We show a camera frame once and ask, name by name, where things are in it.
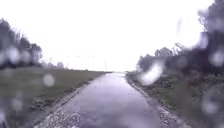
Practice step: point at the grass verge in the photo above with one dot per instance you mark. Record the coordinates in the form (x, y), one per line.
(180, 93)

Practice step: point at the dense trees and bushes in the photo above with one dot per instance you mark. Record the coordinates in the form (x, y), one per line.
(200, 56)

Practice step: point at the row of dark trees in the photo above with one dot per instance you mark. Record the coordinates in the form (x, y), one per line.
(20, 50)

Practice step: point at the gravel strip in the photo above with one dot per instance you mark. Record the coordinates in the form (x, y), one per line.
(63, 115)
(160, 111)

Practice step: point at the wet grey asphalt path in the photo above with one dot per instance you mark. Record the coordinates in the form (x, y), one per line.
(111, 96)

